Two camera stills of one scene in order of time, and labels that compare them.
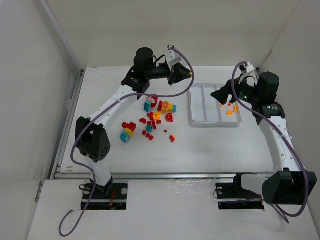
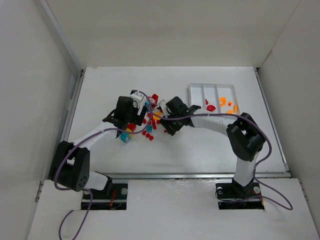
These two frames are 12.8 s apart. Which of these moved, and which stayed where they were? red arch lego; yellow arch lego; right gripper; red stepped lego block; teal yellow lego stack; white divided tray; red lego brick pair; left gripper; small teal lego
Moved: red arch lego; right gripper; left gripper
Stayed: small teal lego; red lego brick pair; red stepped lego block; teal yellow lego stack; yellow arch lego; white divided tray
